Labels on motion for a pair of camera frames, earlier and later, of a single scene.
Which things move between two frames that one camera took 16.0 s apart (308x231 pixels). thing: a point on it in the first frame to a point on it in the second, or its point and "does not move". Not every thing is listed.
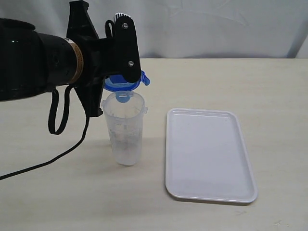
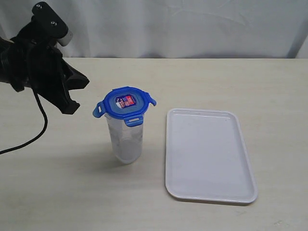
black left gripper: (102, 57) to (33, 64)
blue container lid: (118, 83) to (128, 103)
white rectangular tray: (206, 157) does not move
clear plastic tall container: (126, 121) does not move
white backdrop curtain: (185, 29) does not move
